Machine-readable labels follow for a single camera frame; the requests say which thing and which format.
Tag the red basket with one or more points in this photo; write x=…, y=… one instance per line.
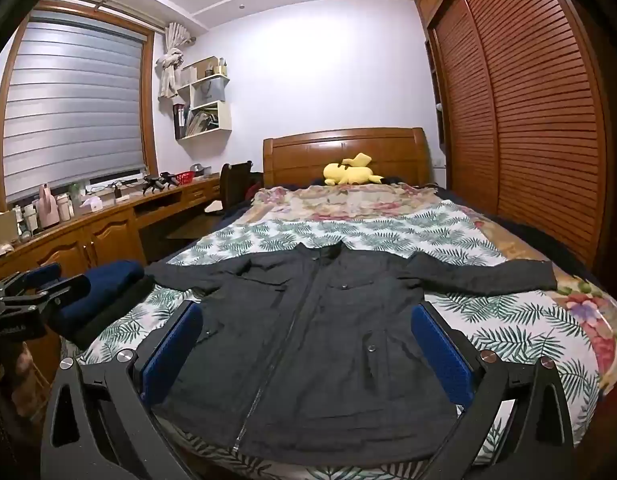
x=184, y=178

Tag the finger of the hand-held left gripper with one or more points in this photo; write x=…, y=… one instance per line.
x=43, y=275
x=58, y=295

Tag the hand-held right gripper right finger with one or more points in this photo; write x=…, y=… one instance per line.
x=443, y=355

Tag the grey paper bag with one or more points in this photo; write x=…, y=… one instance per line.
x=211, y=91

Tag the curtain rod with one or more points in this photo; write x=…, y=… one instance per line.
x=138, y=16

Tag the tied beige curtain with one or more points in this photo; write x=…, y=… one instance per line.
x=168, y=70

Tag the pink tissue holder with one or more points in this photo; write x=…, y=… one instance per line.
x=91, y=204

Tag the black binder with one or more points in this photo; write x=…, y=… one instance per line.
x=179, y=121

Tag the wooden headboard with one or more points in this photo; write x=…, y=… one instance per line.
x=298, y=155

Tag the grey window blind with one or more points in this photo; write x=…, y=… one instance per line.
x=73, y=105

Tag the yellow plush toy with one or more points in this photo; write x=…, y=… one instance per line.
x=348, y=172

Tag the wooden window frame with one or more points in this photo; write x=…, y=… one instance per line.
x=149, y=100

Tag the dark wooden chair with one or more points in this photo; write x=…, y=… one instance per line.
x=236, y=185

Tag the leaf print bed sheet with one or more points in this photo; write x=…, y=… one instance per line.
x=513, y=330

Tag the stack of books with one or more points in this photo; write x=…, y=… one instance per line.
x=202, y=121

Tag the wooden desk with cabinets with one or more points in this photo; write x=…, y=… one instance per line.
x=108, y=232

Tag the wooden louvred wardrobe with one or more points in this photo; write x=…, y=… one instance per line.
x=528, y=110

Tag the dark grey jacket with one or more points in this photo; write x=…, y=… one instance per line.
x=313, y=335

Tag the white wall shelf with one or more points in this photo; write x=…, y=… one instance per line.
x=224, y=120

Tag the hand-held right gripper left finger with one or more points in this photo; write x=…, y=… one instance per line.
x=171, y=355

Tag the floral blanket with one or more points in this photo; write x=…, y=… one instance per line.
x=338, y=205

